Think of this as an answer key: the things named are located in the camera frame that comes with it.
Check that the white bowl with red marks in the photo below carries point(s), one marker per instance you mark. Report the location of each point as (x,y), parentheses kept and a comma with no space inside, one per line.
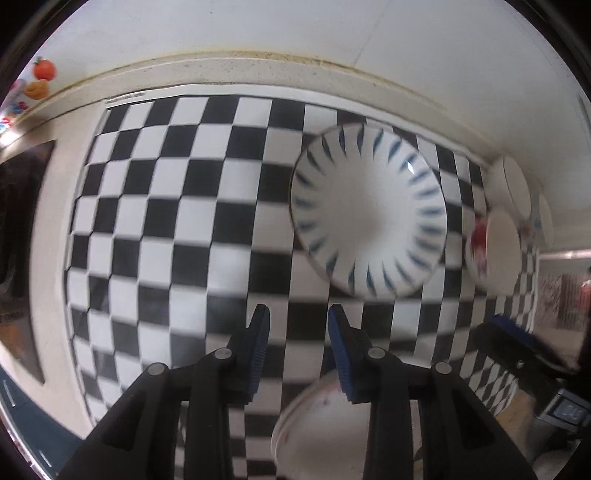
(323,431)

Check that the yellow toy fruit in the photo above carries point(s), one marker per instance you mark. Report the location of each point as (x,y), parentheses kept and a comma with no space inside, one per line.
(37,89)

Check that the white bowl with blue stripes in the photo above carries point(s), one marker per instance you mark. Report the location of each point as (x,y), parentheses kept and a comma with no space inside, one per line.
(369,212)

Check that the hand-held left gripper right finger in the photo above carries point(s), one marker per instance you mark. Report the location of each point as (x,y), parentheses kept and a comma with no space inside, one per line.
(344,357)

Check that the colourful small toys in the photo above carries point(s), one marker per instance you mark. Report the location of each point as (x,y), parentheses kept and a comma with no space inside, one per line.
(13,108)

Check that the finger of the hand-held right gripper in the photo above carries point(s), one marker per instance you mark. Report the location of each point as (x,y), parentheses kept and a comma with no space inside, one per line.
(510,330)

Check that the white bowl with red print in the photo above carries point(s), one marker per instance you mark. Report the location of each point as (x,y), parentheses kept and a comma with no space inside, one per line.
(501,251)

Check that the plain white bowl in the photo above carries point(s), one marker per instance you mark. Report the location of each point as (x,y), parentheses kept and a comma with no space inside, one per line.
(517,184)
(545,221)

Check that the black white checkered mat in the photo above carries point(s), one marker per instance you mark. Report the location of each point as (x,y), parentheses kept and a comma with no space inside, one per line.
(184,230)

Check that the metal rail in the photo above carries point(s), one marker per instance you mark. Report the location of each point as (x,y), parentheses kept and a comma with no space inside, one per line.
(565,254)

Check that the dark glass panel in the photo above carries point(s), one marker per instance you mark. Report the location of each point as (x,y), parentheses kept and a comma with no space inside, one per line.
(23,230)

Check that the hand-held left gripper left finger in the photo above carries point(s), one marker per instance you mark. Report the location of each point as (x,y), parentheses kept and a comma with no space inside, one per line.
(258,350)

